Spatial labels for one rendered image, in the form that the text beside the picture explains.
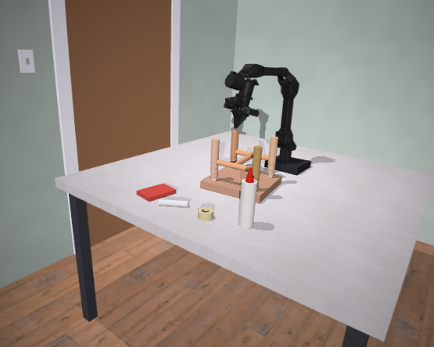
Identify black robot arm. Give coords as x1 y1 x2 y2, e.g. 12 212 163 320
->
225 64 299 163

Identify beige tape roll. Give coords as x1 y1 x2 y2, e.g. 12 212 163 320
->
198 207 213 221

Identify brown wooden stool legs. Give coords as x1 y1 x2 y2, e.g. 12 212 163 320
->
210 130 278 188

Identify flat red rectangular block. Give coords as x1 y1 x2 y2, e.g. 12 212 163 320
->
137 184 176 202

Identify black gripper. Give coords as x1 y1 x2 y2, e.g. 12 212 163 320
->
224 91 259 129

